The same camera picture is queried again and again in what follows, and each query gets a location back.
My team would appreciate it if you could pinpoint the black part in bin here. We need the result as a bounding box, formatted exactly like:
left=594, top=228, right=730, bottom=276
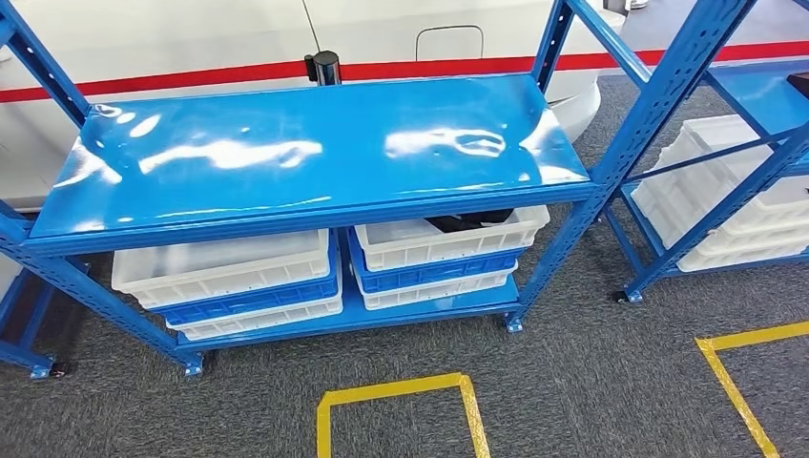
left=425, top=208, right=514, bottom=234

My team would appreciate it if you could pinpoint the blue metal shelf rack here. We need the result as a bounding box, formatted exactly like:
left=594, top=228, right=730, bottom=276
left=0, top=252, right=90, bottom=381
left=603, top=56, right=809, bottom=304
left=0, top=0, right=759, bottom=379

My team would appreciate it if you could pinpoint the yellow floor tape square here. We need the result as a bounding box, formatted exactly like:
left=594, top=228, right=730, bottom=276
left=316, top=372, right=492, bottom=458

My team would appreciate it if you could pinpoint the white car body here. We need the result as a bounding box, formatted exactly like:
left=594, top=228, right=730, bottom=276
left=0, top=0, right=627, bottom=213

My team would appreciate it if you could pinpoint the black stanchion post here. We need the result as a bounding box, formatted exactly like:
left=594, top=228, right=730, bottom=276
left=304, top=50, right=342, bottom=87

